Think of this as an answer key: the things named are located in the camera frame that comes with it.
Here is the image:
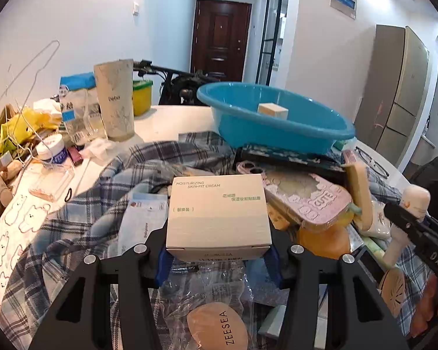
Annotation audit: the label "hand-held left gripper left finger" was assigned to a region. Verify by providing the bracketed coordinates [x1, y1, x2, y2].
[29, 226, 176, 350]

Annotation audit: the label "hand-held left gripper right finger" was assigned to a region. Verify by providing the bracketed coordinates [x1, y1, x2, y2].
[265, 226, 409, 350]

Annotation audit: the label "white lotion bottle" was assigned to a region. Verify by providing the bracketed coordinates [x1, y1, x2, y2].
[381, 185, 432, 267]

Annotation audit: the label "large cream box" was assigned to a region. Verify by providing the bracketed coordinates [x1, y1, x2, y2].
[166, 174, 272, 261]

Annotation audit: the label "blue plastic basin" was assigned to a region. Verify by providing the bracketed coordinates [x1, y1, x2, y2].
[196, 82, 356, 154]

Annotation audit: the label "small beige box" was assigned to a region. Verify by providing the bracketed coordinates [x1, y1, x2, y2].
[257, 103, 289, 120]

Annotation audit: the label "person's right hand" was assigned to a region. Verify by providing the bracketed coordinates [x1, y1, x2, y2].
[411, 273, 438, 340]

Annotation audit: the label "dark jacket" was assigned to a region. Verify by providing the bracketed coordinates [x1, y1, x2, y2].
[401, 155, 438, 219]

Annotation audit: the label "light green tube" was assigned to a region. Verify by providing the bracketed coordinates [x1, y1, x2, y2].
[361, 236, 389, 259]

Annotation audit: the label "white blue sachet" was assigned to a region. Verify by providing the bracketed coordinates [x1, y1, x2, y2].
[117, 193, 168, 258]

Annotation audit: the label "orange plastic object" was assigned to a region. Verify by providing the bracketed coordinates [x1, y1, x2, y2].
[297, 222, 351, 259]

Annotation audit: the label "beige round perforated disc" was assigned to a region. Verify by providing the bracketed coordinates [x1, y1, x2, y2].
[380, 268, 404, 318]

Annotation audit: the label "black eyeglasses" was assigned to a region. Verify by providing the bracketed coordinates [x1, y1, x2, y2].
[355, 146, 389, 179]

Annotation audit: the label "pink phone case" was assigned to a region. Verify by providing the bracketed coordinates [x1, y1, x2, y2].
[235, 158, 353, 230]

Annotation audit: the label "beige makeup sponge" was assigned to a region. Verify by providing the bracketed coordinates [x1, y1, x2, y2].
[187, 302, 249, 350]

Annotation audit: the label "blue plaid shirt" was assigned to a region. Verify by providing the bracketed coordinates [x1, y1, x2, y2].
[0, 131, 435, 350]

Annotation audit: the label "beige refrigerator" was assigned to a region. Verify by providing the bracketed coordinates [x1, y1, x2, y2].
[354, 25, 430, 168]

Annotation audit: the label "crumpled white tissue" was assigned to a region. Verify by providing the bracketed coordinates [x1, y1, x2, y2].
[84, 139, 119, 161]

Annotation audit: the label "clear plastic box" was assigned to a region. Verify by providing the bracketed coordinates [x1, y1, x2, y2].
[28, 166, 75, 201]

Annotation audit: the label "dark red lipstick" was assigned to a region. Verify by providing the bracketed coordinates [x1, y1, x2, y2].
[67, 146, 84, 168]

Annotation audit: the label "bear sticker sheet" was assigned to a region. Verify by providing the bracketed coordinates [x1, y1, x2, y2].
[0, 193, 52, 307]

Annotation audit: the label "white jar blue label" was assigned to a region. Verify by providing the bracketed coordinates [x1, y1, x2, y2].
[36, 134, 67, 166]

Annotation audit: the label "yellow container green lid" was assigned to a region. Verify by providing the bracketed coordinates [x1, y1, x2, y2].
[132, 79, 154, 116]

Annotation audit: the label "floral paper tumbler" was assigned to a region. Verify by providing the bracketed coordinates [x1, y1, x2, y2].
[93, 59, 135, 141]

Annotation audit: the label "wooden rolling pin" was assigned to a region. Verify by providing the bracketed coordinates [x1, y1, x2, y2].
[0, 169, 13, 205]

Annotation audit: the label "blue white sugar bag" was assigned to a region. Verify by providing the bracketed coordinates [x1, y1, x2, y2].
[59, 73, 99, 143]

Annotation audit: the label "black bicycle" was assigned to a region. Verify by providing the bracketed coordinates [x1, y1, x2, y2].
[133, 59, 220, 106]

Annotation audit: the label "white plastic bag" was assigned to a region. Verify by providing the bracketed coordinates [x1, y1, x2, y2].
[33, 98, 61, 113]

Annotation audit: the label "yellow plastic bag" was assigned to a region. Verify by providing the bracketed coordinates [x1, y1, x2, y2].
[0, 106, 61, 157]

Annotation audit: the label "black framed glass door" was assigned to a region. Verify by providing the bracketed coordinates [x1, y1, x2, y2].
[261, 0, 291, 86]

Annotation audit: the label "dark brown door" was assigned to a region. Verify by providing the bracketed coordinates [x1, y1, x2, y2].
[190, 0, 252, 83]

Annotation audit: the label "wire hanger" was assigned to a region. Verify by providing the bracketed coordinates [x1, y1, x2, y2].
[0, 40, 61, 146]

